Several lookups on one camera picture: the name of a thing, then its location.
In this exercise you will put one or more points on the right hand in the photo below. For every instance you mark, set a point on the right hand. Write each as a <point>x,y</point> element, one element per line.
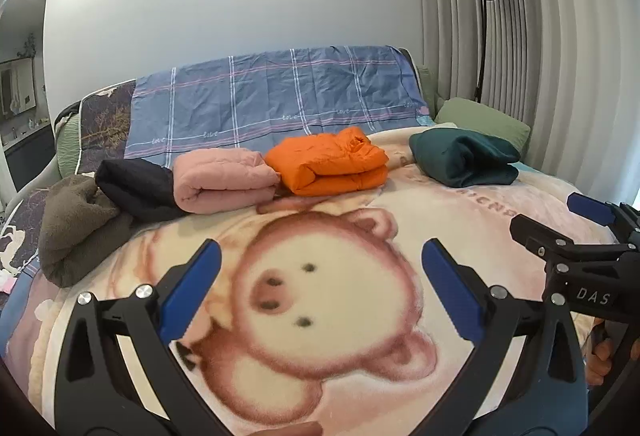
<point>598,361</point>

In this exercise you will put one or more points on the olive brown fleece garment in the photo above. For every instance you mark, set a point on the olive brown fleece garment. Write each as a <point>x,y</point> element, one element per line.
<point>80,227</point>

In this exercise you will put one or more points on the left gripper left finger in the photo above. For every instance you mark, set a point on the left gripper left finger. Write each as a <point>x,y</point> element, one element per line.
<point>94,393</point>

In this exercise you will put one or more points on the orange puffer jacket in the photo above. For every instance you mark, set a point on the orange puffer jacket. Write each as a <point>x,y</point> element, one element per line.
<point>328,164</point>

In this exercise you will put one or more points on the blue plaid quilt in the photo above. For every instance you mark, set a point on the blue plaid quilt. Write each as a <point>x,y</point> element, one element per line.
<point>254,101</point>

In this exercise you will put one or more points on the black folded garment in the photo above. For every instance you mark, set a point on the black folded garment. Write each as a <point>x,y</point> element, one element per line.
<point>141,188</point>

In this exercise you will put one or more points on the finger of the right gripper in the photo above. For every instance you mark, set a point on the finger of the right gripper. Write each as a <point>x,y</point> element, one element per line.
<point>588,208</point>

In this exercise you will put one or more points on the wall mirror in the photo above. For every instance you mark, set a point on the wall mirror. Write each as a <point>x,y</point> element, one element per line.
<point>27,139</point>

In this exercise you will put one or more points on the dark floral bedsheet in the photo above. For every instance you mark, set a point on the dark floral bedsheet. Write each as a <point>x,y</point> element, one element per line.
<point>85,133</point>

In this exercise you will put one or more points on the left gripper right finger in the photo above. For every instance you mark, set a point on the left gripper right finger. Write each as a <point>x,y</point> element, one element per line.
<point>547,392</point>

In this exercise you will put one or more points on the green pillow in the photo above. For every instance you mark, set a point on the green pillow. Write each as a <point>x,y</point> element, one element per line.
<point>428,88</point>
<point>482,119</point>

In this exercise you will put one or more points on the beige pleated curtain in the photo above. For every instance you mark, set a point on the beige pleated curtain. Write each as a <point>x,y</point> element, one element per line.
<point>567,68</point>

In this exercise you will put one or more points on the pink bear fleece blanket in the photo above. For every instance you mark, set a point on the pink bear fleece blanket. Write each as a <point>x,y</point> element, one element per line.
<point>321,311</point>

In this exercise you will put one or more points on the dark green folded garment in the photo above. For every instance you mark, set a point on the dark green folded garment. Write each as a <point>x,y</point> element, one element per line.
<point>461,158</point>

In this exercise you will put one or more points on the pink folded jacket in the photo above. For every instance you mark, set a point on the pink folded jacket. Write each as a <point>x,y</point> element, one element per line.
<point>212,180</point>

